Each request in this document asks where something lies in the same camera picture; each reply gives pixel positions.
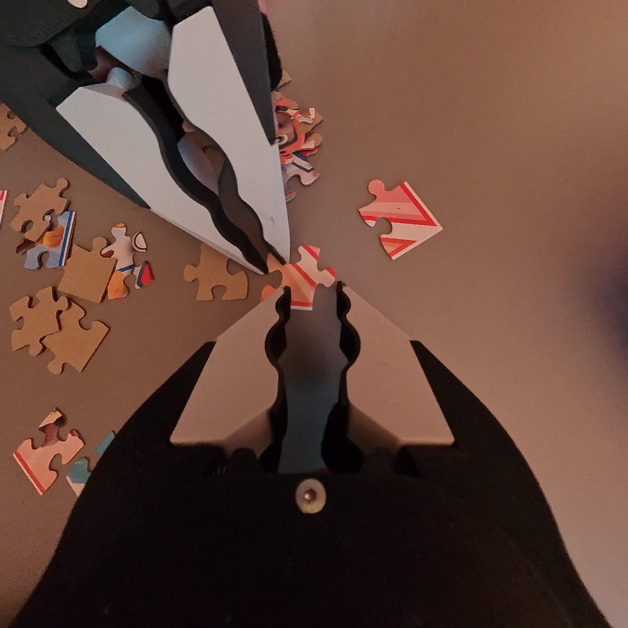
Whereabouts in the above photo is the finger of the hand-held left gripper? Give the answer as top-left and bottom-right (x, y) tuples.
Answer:
(166, 6), (291, 264)
(55, 68), (270, 275)

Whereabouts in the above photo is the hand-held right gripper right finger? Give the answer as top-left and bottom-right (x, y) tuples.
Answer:
(321, 281), (454, 474)

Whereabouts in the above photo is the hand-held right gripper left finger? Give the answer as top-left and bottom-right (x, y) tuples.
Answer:
(170, 287), (292, 474)

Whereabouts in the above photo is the plain brown puzzle piece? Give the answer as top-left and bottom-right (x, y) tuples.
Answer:
(9, 286), (69, 356)
(10, 178), (69, 241)
(0, 103), (27, 150)
(43, 302), (110, 375)
(58, 237), (117, 304)
(184, 244), (250, 301)

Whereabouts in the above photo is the deep orange edge puzzle piece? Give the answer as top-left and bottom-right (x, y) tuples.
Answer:
(260, 244), (337, 311)

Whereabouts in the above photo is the plain teal puzzle piece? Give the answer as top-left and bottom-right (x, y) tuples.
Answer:
(66, 431), (116, 496)

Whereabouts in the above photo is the red pink striped puzzle piece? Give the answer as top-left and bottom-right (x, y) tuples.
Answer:
(358, 180), (443, 261)

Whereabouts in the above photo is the red dog face puzzle piece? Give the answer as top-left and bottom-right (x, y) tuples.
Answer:
(274, 98), (315, 158)

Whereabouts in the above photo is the white orange blue puzzle piece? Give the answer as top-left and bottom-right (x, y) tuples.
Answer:
(100, 223), (154, 300)

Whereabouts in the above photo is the blue orange dog puzzle piece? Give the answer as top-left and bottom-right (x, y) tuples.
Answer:
(17, 211), (77, 270)

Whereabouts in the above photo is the pink red edge puzzle piece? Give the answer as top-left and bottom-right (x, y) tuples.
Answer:
(13, 408), (85, 495)

